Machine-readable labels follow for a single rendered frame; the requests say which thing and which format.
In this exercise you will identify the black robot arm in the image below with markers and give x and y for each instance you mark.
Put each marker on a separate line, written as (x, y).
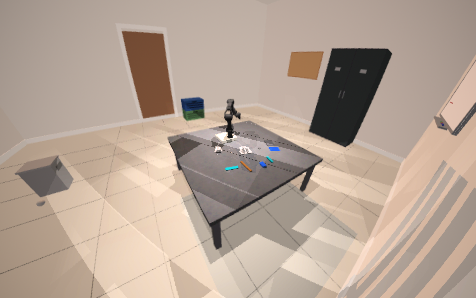
(229, 117)

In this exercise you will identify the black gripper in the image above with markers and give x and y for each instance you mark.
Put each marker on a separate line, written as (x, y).
(237, 114)

